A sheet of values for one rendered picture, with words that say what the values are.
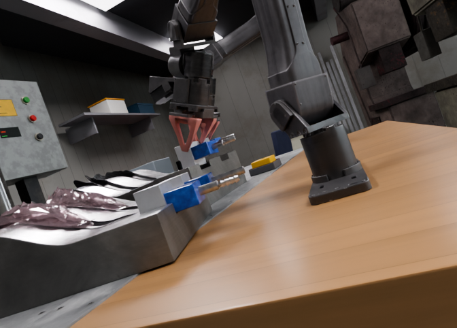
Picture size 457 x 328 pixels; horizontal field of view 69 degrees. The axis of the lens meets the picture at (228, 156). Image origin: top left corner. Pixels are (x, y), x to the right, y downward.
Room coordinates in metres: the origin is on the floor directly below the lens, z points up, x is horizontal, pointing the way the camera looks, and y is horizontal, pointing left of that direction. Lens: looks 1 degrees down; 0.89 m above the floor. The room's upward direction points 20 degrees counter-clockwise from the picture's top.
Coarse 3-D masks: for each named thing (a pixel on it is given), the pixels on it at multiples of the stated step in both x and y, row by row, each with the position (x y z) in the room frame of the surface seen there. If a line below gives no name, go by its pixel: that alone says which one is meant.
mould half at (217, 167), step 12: (228, 156) 0.84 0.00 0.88; (192, 168) 0.67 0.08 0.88; (216, 168) 0.76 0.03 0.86; (228, 168) 0.81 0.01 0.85; (108, 180) 0.87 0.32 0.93; (120, 180) 0.87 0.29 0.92; (132, 180) 0.88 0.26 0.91; (144, 180) 0.89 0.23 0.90; (156, 180) 0.69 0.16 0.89; (240, 180) 0.85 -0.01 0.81; (96, 192) 0.77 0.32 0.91; (108, 192) 0.78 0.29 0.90; (120, 192) 0.78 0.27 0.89; (132, 192) 0.71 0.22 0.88; (216, 192) 0.72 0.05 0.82; (228, 192) 0.77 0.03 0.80
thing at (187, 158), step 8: (232, 136) 0.68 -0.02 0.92; (192, 144) 0.71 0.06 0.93; (200, 144) 0.69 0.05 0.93; (208, 144) 0.69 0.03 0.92; (216, 144) 0.69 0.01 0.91; (176, 152) 0.71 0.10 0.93; (184, 152) 0.70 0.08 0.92; (192, 152) 0.70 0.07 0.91; (200, 152) 0.69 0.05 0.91; (208, 152) 0.68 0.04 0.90; (216, 152) 0.71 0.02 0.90; (184, 160) 0.70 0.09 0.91; (192, 160) 0.70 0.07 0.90; (200, 160) 0.72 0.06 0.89
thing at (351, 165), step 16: (336, 128) 0.44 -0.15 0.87; (304, 144) 0.46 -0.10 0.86; (320, 144) 0.44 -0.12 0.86; (336, 144) 0.43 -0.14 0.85; (320, 160) 0.44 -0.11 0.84; (336, 160) 0.43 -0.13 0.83; (352, 160) 0.44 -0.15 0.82; (320, 176) 0.44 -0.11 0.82; (336, 176) 0.44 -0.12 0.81; (352, 176) 0.41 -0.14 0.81; (320, 192) 0.39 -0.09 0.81; (336, 192) 0.37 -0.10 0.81; (352, 192) 0.37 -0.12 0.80
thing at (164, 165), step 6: (150, 162) 3.70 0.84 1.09; (156, 162) 3.74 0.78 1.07; (162, 162) 3.84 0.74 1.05; (168, 162) 3.95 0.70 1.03; (138, 168) 3.76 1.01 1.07; (144, 168) 3.73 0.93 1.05; (150, 168) 3.70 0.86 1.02; (156, 168) 3.70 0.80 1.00; (162, 168) 3.80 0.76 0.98; (168, 168) 3.91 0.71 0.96
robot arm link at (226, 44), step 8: (248, 24) 1.00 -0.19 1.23; (256, 24) 1.00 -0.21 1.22; (232, 32) 1.00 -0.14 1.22; (240, 32) 1.00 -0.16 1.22; (248, 32) 1.00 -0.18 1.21; (256, 32) 1.00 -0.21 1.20; (224, 40) 0.99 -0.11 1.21; (232, 40) 0.99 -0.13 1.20; (240, 40) 1.00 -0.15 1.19; (248, 40) 1.00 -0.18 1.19; (208, 48) 0.98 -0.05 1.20; (216, 48) 0.98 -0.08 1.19; (224, 48) 0.99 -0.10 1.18; (232, 48) 0.99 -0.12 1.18; (240, 48) 1.02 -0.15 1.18; (216, 56) 0.98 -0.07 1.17; (224, 56) 0.99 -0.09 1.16; (216, 64) 0.99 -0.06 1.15
